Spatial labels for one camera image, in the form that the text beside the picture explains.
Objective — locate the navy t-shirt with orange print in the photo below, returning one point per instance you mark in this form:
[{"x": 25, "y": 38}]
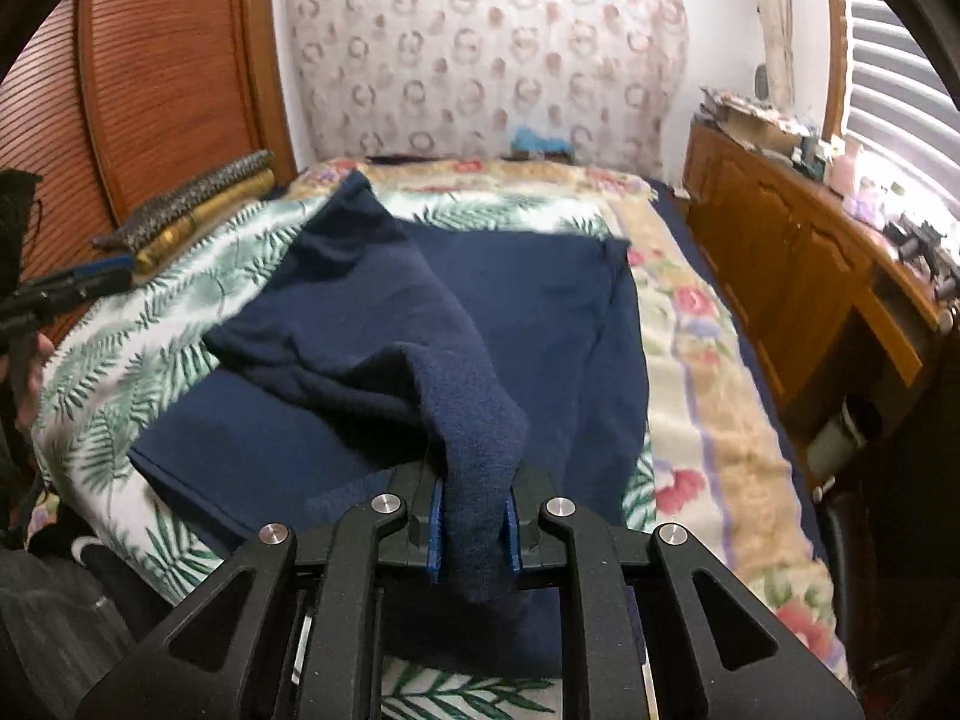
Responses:
[{"x": 525, "y": 300}]

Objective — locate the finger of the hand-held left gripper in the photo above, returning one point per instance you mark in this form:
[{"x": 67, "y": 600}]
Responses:
[{"x": 94, "y": 277}]

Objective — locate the circle-patterned curtain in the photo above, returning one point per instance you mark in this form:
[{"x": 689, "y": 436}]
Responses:
[{"x": 480, "y": 45}]

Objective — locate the small black device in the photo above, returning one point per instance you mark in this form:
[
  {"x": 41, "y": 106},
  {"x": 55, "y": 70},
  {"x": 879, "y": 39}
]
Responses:
[{"x": 922, "y": 244}]

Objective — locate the tied cream curtain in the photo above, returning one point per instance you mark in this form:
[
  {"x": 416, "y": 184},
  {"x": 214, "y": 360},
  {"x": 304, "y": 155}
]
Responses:
[{"x": 772, "y": 15}]

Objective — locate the pile of papers and boxes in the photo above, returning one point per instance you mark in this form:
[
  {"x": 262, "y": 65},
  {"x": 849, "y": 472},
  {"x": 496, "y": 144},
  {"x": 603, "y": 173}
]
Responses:
[{"x": 750, "y": 116}]

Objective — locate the grey cylindrical container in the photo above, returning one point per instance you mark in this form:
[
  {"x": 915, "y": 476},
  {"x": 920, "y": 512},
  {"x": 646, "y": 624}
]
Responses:
[{"x": 840, "y": 446}]

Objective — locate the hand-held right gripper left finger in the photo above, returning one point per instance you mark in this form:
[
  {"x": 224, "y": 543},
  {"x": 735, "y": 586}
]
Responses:
[{"x": 429, "y": 540}]

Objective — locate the wooden headboard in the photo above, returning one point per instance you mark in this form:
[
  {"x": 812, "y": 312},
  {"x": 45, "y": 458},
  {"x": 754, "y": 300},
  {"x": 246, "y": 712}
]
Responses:
[{"x": 150, "y": 90}]

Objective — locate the leaf-print blanket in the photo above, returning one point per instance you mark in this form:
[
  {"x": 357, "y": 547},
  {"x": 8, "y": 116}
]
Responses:
[{"x": 150, "y": 322}]

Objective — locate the folded navy patterned cloth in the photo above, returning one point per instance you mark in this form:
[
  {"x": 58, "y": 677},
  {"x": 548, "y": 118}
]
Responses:
[{"x": 195, "y": 199}]

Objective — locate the blue plastic bag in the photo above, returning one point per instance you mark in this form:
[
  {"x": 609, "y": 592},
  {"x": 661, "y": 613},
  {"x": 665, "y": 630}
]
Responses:
[{"x": 540, "y": 142}]

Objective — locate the wooden cabinet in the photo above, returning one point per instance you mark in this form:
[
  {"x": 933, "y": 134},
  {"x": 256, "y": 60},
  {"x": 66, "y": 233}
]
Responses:
[{"x": 787, "y": 262}]

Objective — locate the folded mustard cloth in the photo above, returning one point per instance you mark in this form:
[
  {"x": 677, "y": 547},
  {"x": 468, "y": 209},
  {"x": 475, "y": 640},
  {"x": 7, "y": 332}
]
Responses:
[{"x": 202, "y": 229}]

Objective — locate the floral blanket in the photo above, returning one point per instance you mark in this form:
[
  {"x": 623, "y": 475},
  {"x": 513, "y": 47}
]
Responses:
[{"x": 720, "y": 390}]

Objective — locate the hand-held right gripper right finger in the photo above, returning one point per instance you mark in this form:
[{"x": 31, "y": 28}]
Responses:
[{"x": 513, "y": 544}]

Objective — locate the window blinds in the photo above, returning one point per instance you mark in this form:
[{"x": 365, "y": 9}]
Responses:
[{"x": 900, "y": 75}]

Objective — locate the pink container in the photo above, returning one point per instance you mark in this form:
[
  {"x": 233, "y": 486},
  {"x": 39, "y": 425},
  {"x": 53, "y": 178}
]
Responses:
[{"x": 847, "y": 163}]

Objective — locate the person's left hand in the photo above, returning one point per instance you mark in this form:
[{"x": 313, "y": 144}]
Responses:
[{"x": 34, "y": 382}]

